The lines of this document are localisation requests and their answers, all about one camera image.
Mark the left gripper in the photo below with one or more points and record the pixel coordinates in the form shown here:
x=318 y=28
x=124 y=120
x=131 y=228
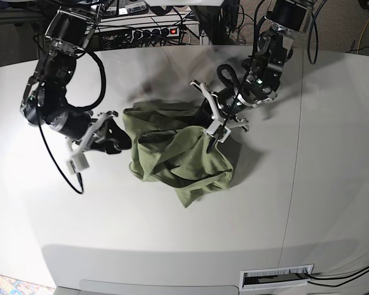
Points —
x=218 y=106

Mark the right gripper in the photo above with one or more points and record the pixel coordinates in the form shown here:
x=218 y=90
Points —
x=84 y=133

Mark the green T-shirt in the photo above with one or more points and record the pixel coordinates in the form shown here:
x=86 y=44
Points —
x=168 y=148

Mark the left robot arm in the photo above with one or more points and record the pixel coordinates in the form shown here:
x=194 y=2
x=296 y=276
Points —
x=272 y=48

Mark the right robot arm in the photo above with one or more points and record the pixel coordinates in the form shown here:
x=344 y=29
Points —
x=44 y=100

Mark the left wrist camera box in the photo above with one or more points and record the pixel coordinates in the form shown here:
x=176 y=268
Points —
x=217 y=131

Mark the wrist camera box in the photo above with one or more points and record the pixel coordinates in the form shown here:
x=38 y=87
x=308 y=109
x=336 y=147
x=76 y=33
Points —
x=77 y=163
x=217 y=131

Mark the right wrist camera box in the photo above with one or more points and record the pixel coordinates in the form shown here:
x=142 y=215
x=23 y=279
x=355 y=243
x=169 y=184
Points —
x=77 y=163

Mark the white table leg post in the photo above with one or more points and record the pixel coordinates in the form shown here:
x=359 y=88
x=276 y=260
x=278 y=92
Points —
x=203 y=37

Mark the white power strip red switch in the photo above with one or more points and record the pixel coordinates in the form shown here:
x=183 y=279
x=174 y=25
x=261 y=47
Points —
x=164 y=33

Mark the table cable grommet with brush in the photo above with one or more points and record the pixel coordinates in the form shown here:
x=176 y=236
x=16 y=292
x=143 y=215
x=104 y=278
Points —
x=285 y=277

